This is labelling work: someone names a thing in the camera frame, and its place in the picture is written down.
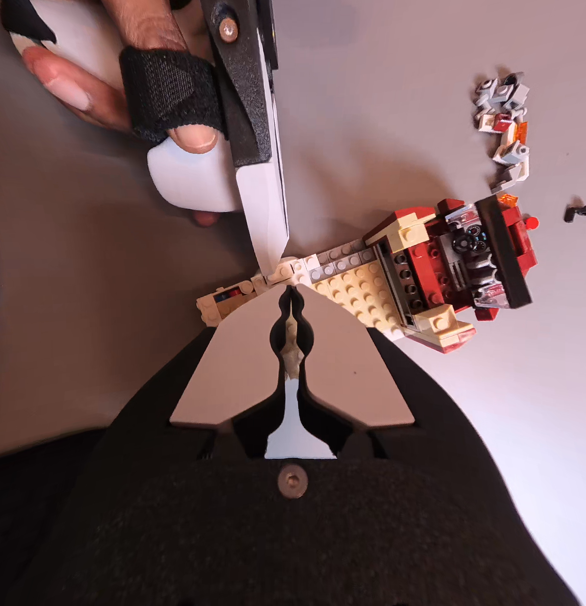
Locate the black clip piece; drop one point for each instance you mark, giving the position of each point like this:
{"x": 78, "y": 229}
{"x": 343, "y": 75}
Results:
{"x": 577, "y": 213}

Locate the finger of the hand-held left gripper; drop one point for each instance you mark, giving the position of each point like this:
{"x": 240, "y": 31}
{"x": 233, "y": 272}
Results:
{"x": 264, "y": 213}
{"x": 276, "y": 142}

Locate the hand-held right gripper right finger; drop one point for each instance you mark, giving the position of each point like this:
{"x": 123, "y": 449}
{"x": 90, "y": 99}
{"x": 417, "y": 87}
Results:
{"x": 359, "y": 374}

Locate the toy brick truck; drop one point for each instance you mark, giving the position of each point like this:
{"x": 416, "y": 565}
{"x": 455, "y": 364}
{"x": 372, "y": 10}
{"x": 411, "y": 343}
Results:
{"x": 368, "y": 293}

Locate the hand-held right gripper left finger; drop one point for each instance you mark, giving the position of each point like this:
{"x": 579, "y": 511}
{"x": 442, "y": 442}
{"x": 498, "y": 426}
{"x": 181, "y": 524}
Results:
{"x": 226, "y": 374}

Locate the orange transparent brick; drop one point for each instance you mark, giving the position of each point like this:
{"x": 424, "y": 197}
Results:
{"x": 508, "y": 200}

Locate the black piece with red stud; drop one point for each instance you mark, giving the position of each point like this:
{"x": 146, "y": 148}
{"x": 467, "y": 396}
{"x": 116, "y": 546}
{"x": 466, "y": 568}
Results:
{"x": 532, "y": 222}

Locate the pile of small loose bricks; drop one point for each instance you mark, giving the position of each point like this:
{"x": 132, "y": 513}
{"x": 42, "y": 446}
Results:
{"x": 504, "y": 123}

